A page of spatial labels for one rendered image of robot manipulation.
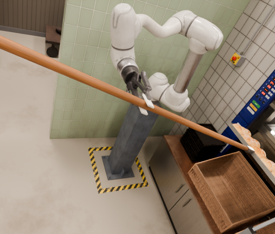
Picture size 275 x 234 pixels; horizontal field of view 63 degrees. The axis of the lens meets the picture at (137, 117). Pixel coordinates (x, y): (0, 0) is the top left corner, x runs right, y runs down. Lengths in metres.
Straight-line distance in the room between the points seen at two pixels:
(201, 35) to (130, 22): 0.56
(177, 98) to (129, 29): 0.89
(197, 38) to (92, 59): 1.04
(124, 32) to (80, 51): 1.13
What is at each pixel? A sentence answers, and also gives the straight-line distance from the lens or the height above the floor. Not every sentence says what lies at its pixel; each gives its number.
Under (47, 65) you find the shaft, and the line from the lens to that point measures 0.67.
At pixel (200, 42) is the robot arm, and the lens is 1.43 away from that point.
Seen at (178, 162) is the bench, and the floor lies 0.58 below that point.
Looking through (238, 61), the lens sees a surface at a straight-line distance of 2.39.
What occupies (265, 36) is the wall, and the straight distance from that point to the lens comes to 2.36.
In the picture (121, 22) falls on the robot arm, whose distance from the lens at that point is 0.97.
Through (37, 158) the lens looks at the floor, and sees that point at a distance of 2.60.
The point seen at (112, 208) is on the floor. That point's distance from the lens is 2.40.
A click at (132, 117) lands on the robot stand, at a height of 0.81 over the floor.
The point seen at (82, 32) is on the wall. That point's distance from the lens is 2.01.
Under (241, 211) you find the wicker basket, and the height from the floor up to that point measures 0.59.
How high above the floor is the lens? 2.09
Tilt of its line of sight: 38 degrees down
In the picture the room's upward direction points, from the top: 24 degrees clockwise
